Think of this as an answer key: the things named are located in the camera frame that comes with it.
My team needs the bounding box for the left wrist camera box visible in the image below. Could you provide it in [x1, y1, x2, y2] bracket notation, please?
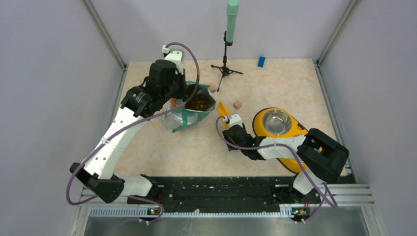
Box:
[162, 45, 184, 75]

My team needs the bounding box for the brown pet food kibble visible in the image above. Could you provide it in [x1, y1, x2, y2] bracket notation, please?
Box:
[185, 94, 212, 112]

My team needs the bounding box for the green cylinder on stand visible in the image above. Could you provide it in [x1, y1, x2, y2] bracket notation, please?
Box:
[225, 0, 239, 46]

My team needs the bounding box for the yellow double pet bowl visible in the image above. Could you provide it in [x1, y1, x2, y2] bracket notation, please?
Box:
[252, 107, 323, 174]

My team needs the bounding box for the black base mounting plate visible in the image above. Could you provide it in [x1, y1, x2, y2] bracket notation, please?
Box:
[145, 177, 320, 213]

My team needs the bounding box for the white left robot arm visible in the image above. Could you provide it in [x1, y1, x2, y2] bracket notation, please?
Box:
[66, 59, 185, 205]

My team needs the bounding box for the small wooden cube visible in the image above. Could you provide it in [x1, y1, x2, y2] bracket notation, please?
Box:
[233, 100, 242, 110]

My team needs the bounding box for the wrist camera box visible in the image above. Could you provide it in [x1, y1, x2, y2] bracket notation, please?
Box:
[162, 45, 184, 75]
[224, 114, 243, 130]

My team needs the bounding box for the blue small object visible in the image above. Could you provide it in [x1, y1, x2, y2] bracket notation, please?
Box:
[257, 57, 266, 67]

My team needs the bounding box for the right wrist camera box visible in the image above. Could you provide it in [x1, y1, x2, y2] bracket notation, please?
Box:
[224, 114, 243, 130]

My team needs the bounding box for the black tripod stand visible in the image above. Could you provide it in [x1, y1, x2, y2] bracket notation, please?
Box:
[210, 31, 243, 92]

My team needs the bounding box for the rectangular wooden block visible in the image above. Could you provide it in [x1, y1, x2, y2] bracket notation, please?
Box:
[208, 83, 218, 93]

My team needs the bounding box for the green pet food bag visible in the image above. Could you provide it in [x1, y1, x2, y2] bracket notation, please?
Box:
[162, 84, 216, 133]

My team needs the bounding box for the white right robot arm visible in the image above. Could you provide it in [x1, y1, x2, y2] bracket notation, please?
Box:
[222, 125, 350, 203]

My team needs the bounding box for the yellow plastic scoop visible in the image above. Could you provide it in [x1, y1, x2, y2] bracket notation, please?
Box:
[217, 102, 232, 130]

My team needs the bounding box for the aluminium front rail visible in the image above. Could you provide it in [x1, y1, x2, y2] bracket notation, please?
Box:
[84, 184, 374, 219]

